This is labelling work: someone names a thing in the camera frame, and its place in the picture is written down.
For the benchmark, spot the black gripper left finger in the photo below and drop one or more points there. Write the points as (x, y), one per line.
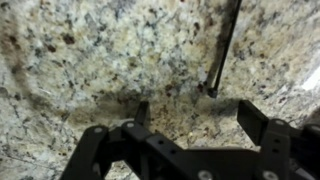
(90, 150)

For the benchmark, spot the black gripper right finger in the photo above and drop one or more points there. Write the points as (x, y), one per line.
(275, 150)

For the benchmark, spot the single black zip tie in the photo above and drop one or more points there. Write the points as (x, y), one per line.
(226, 46)

